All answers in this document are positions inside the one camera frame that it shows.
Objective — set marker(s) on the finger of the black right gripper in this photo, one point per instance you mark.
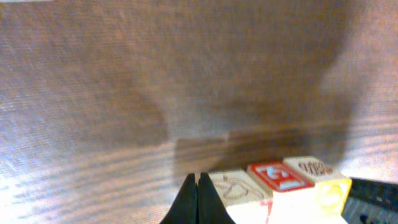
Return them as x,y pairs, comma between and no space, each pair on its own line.
371,202

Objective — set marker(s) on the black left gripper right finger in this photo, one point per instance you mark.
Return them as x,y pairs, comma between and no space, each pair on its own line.
210,207

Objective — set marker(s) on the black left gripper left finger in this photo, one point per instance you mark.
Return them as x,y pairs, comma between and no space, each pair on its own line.
184,208

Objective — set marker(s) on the green R wooden block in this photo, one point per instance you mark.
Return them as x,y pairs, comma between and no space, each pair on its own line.
244,200

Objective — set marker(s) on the yellow O wooden block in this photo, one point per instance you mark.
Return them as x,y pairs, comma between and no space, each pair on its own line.
331,189

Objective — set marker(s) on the red I wooden block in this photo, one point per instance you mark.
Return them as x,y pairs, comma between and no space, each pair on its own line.
292,194

